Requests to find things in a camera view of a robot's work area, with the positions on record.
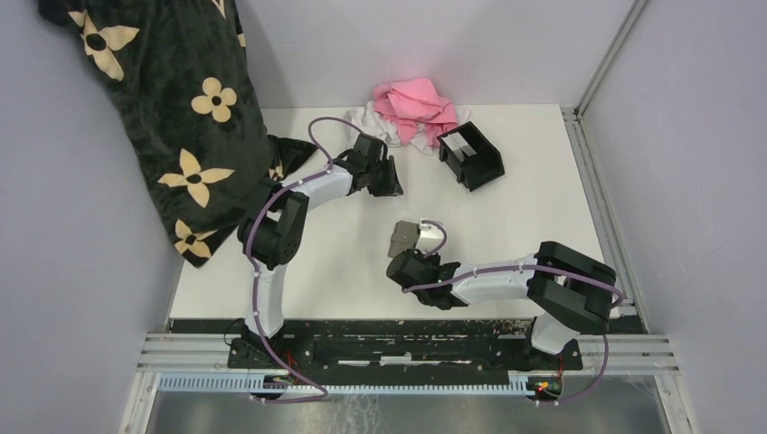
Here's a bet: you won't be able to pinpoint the grey leather card holder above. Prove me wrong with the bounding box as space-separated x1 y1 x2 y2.
387 219 448 259

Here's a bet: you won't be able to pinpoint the black plastic card box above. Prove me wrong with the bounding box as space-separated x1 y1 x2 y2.
437 121 505 192

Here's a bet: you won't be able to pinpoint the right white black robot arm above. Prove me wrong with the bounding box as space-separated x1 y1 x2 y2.
386 241 625 369

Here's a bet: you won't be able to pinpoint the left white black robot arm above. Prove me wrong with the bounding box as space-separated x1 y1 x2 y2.
237 134 403 368

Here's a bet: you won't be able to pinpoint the white cards in box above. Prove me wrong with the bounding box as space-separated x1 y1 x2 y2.
443 132 476 162

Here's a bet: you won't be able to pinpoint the white cloth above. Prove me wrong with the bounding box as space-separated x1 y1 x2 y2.
342 100 438 156

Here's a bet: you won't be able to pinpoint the pink cloth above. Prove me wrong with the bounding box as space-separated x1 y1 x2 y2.
374 78 459 147

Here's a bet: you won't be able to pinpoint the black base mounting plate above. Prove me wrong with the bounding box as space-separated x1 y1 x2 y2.
223 319 583 386

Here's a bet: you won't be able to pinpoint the black floral blanket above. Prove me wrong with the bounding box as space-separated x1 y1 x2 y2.
37 1 317 268

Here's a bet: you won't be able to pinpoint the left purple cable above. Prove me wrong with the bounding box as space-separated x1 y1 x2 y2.
244 115 366 405

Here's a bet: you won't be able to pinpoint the purple cable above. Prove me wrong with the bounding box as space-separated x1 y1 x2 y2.
404 219 626 407
244 115 366 405

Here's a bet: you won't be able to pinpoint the corner aluminium post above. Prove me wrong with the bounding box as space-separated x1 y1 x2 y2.
561 0 650 318

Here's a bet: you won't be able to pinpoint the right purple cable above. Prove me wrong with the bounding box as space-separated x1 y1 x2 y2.
404 219 626 407

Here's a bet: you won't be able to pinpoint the aluminium rail frame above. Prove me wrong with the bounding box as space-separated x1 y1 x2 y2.
118 319 692 433

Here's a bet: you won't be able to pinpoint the blue slotted cable duct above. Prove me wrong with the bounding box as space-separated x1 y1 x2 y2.
156 373 535 397

